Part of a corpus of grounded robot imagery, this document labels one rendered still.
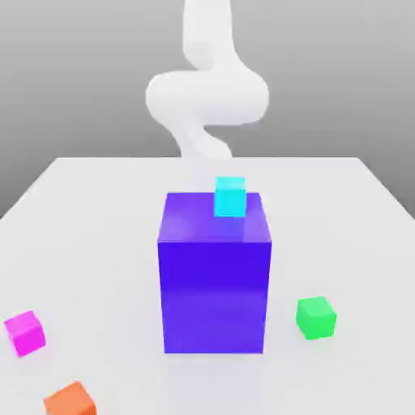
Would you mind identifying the small cyan cube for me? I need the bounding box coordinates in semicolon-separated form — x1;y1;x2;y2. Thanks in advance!
213;176;247;218

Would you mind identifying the small magenta cube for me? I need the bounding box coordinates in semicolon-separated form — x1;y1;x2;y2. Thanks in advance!
3;310;47;358

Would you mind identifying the small green cube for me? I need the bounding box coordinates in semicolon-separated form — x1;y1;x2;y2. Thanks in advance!
295;295;338;341

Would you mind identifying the large purple box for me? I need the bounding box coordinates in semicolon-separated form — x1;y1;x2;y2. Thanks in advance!
156;191;273;355

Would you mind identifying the small orange cube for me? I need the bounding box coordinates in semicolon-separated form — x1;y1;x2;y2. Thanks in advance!
43;381;97;415

